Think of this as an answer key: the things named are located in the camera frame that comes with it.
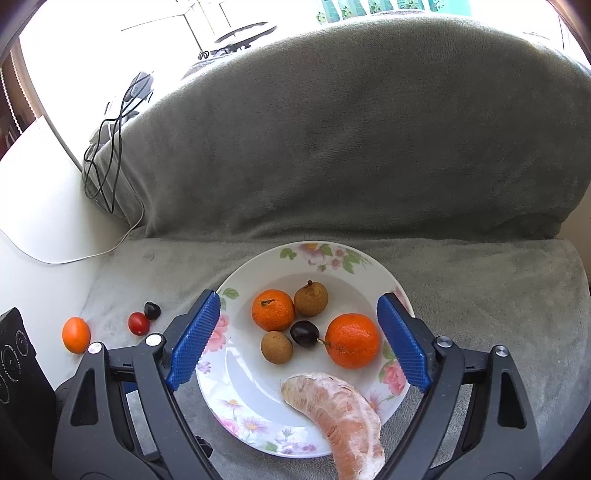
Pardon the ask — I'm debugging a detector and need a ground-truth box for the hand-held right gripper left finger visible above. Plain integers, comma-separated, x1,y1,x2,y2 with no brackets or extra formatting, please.
52,290,221,480

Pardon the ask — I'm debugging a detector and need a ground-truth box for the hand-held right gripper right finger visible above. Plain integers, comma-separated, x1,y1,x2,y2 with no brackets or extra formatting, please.
376,292,543,480

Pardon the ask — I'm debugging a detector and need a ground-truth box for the small mandarin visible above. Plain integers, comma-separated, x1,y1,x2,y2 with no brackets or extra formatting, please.
324,313,380,369
252,289,296,332

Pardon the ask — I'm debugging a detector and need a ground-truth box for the large orange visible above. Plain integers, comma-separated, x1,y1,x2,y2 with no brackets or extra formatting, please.
62,316,91,354

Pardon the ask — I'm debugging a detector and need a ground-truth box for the white floral plate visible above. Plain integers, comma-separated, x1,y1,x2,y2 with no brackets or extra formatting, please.
196,241,416,459

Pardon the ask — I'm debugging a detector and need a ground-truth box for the brown longan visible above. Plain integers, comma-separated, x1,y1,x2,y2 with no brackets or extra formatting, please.
261,331,294,365
294,280,329,317

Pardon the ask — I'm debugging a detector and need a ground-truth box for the dark grape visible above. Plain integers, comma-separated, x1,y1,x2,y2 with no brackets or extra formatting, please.
290,320,320,348

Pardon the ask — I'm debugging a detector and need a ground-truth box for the peeled pomelo segment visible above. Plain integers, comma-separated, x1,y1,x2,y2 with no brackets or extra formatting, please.
280,372,386,480

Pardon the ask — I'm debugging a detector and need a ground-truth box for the light grey blanket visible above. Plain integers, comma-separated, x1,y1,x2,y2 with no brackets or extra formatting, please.
55,235,591,480

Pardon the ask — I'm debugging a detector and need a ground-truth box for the white board panel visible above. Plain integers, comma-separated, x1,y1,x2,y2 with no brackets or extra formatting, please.
0,115,130,398

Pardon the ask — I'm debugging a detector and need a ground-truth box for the dark grey blanket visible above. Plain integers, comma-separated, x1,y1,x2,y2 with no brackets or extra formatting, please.
83,9,591,241

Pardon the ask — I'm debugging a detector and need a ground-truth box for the white power strip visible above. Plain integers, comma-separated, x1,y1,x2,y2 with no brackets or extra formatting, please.
90,97,134,141

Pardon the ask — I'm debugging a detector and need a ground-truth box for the black power adapter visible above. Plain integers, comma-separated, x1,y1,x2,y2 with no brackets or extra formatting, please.
124,71,155,104

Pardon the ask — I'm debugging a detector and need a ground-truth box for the white cable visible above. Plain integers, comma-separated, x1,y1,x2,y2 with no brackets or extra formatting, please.
0,152,146,266

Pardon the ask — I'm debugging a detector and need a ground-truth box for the black cable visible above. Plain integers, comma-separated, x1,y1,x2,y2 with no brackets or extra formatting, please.
82,69,153,215

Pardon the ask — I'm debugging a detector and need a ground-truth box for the beaded blind cord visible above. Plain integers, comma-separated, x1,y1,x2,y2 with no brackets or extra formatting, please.
0,55,21,139

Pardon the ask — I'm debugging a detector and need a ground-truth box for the ring light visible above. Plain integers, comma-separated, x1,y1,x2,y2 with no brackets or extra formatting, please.
215,21,280,51

